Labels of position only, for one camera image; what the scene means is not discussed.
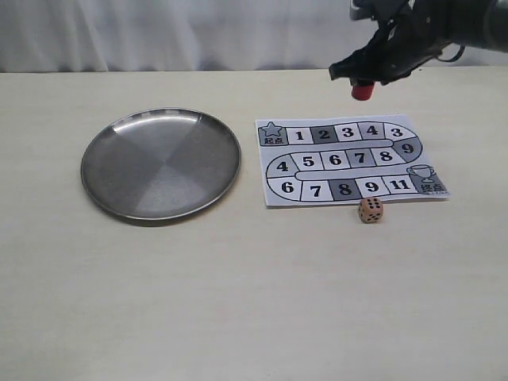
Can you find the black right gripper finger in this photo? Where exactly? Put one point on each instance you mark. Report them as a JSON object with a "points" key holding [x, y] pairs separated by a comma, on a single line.
{"points": [[361, 66], [393, 68]]}

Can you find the printed paper game board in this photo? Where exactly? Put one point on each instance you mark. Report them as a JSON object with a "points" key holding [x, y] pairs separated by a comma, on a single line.
{"points": [[339, 161]]}

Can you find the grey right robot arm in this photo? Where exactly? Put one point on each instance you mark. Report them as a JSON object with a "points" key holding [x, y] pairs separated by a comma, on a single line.
{"points": [[496, 33]]}

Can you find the red cylinder game piece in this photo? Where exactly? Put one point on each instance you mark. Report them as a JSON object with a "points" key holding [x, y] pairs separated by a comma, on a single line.
{"points": [[362, 92]]}

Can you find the white fabric curtain backdrop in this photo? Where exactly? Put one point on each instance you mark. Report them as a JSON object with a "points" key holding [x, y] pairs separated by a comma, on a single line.
{"points": [[80, 36]]}

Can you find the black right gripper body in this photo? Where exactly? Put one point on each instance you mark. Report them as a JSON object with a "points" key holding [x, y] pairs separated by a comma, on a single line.
{"points": [[419, 30]]}

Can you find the wooden die black pips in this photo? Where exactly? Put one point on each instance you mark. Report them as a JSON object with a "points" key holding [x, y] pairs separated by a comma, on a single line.
{"points": [[370, 210]]}

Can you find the round stainless steel plate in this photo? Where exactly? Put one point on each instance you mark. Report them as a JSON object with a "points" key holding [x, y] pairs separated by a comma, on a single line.
{"points": [[160, 165]]}

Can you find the black wrist camera on gripper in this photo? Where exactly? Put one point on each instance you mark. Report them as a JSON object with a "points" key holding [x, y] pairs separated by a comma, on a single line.
{"points": [[362, 10]]}

